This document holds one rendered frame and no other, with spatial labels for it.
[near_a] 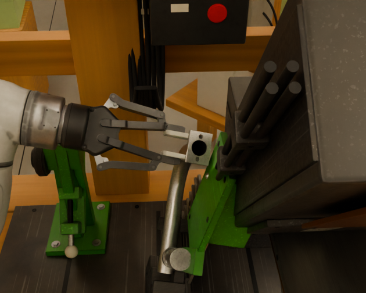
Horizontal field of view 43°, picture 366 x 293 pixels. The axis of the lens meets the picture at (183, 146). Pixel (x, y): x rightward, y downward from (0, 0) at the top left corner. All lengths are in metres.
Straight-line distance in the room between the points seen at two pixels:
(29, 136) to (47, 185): 0.54
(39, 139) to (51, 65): 0.39
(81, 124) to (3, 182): 0.15
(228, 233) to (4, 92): 0.42
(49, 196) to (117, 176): 0.19
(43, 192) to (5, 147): 0.52
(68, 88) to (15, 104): 2.66
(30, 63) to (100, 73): 0.19
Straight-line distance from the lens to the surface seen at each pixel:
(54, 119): 0.75
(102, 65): 1.00
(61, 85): 3.45
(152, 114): 0.78
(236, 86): 0.95
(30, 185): 1.30
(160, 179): 1.25
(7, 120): 0.75
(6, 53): 1.13
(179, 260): 0.81
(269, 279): 1.03
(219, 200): 0.71
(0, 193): 0.78
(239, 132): 0.47
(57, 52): 1.10
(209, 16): 0.83
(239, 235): 0.79
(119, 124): 0.77
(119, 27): 0.96
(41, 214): 1.19
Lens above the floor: 1.73
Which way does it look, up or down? 39 degrees down
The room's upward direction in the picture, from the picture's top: straight up
